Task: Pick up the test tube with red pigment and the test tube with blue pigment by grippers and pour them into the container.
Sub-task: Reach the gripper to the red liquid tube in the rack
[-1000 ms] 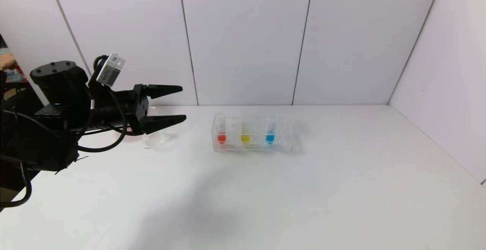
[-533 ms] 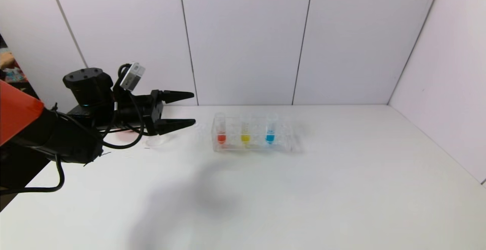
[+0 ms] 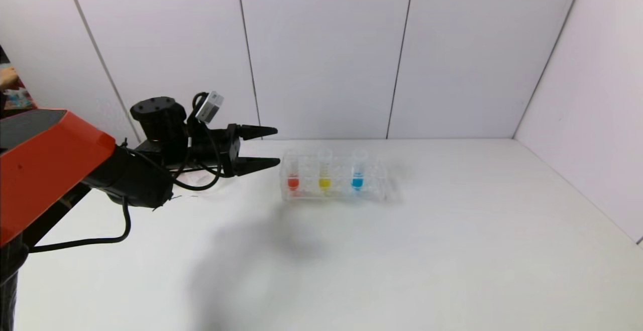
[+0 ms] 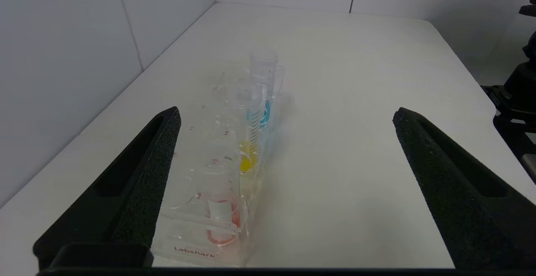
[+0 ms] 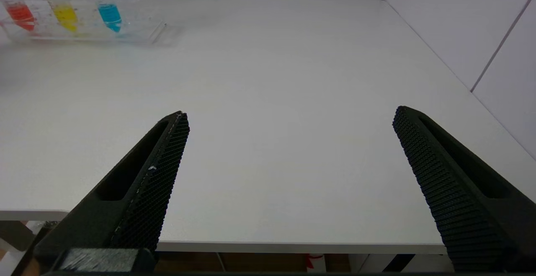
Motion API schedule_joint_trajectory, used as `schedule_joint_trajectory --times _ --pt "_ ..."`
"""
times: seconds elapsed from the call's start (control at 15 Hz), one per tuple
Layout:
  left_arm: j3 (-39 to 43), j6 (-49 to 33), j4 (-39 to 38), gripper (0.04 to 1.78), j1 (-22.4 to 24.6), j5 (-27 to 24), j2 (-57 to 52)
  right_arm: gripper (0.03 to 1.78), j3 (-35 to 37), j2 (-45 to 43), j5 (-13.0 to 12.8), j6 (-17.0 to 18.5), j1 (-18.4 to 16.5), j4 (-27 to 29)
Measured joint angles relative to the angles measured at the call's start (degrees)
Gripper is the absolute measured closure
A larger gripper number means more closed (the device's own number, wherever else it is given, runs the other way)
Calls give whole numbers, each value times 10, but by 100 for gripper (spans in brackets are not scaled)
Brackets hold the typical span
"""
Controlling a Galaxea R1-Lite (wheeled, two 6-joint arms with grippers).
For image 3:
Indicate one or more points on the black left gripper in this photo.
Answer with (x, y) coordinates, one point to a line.
(232, 150)

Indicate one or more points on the red pigment test tube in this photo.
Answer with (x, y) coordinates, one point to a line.
(293, 183)

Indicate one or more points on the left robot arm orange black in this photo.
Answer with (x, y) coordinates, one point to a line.
(45, 160)

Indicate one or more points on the clear acrylic test tube rack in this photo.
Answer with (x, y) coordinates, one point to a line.
(307, 193)

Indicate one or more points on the yellow pigment test tube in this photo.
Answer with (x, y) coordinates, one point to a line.
(325, 183)

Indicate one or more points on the blue pigment test tube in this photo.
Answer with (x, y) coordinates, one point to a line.
(357, 183)

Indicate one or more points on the bystander bare hand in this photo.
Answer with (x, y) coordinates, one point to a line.
(7, 77)

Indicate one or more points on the black background furniture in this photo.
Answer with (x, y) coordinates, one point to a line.
(55, 213)

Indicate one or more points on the cluttered background table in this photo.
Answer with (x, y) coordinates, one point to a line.
(22, 101)

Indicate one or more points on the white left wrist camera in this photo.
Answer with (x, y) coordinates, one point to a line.
(211, 107)

